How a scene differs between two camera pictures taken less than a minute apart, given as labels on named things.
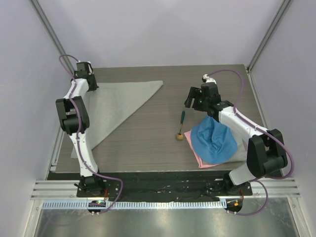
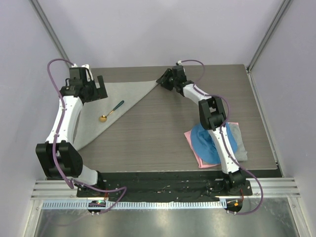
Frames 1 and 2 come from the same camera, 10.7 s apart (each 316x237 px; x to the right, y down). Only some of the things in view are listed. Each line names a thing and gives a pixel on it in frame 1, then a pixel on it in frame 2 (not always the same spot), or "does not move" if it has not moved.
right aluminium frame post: x=280 y=15 does not move
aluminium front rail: x=288 y=188 does not move
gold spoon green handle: x=179 y=136 → x=103 y=118
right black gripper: x=194 y=93 → x=162 y=80
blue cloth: x=213 y=141 does not move
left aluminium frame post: x=52 y=35 does not move
